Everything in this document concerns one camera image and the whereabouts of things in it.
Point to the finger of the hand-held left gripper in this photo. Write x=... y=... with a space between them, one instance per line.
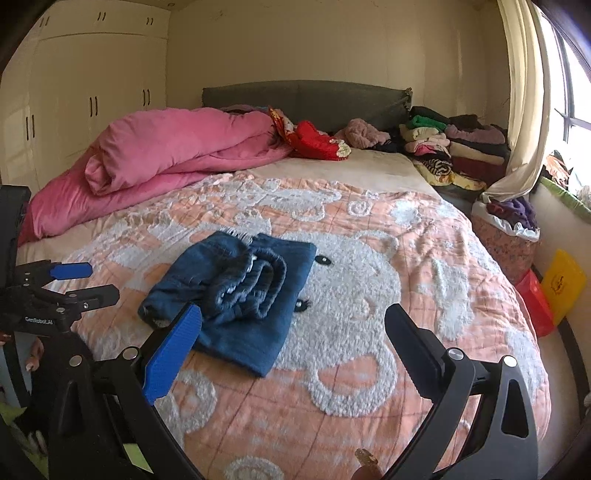
x=71 y=270
x=99 y=295

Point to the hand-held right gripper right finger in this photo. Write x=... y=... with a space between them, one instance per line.
x=413 y=341

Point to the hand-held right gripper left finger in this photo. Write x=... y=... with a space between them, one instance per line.
x=171 y=350

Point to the blue pants with lace trim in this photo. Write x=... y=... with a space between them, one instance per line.
x=258 y=332

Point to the person's left hand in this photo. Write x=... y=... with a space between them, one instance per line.
x=35 y=355

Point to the person's right hand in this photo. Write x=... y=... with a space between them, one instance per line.
x=368 y=466

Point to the peach bear printed blanket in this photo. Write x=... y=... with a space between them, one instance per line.
x=369 y=286

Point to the frilled laundry basket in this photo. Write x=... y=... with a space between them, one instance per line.
x=503 y=254

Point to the red bag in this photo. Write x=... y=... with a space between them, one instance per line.
x=535 y=304

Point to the pink duvet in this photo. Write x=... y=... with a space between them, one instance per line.
x=161 y=152

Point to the cream wardrobe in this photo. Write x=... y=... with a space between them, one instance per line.
x=69 y=92

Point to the yellow bag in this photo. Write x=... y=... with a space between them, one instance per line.
x=561 y=286

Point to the purple clothes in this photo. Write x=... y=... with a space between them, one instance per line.
x=515 y=212

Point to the person's green clothing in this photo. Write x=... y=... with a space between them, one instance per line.
x=18 y=443

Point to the cream bed sheet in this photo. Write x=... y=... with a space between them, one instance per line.
x=369 y=164

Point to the pile of folded clothes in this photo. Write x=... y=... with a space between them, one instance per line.
x=457 y=147

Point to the pink fuzzy garment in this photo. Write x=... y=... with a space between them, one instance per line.
x=362 y=134

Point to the colourful patterned cloth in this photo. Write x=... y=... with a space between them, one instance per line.
x=565 y=180

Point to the red patterned cloth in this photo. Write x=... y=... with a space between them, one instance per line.
x=314 y=138

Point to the cream curtain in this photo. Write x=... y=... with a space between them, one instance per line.
x=521 y=115

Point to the grey headboard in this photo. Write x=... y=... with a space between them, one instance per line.
x=323 y=99

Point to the window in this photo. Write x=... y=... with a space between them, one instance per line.
x=577 y=83

